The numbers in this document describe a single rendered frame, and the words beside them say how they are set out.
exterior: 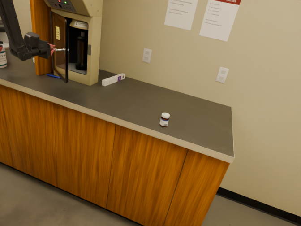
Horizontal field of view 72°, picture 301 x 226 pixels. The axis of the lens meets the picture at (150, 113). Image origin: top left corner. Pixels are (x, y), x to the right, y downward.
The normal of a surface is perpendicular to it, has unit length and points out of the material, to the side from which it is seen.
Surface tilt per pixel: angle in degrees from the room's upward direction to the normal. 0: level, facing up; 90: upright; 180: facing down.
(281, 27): 90
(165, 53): 90
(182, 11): 90
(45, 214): 0
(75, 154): 90
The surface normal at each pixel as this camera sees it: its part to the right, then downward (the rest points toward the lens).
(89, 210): 0.18, -0.87
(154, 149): -0.32, 0.40
